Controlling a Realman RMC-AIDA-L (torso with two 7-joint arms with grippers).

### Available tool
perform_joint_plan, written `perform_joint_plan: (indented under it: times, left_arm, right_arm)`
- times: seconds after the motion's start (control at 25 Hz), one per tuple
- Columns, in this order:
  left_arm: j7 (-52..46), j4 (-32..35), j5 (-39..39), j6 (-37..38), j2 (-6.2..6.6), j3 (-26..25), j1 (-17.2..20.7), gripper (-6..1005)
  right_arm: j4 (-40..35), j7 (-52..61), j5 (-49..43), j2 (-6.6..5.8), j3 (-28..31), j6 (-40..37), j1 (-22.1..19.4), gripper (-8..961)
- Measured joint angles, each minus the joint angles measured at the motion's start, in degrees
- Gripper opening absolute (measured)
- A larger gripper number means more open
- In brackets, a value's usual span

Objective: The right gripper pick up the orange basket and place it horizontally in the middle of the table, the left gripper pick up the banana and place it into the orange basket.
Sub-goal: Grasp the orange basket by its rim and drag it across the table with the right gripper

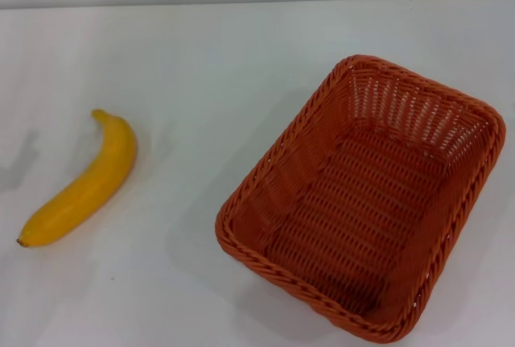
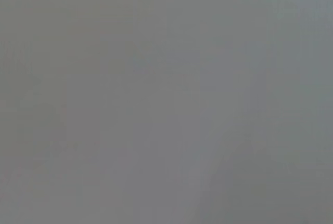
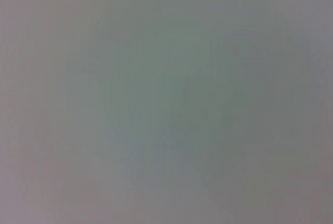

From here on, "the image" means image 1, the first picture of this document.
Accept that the orange woven plastic basket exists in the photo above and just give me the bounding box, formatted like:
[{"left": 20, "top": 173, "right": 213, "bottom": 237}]
[{"left": 215, "top": 54, "right": 508, "bottom": 345}]

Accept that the yellow banana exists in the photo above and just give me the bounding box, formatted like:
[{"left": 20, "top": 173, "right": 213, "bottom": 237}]
[{"left": 16, "top": 109, "right": 138, "bottom": 248}]

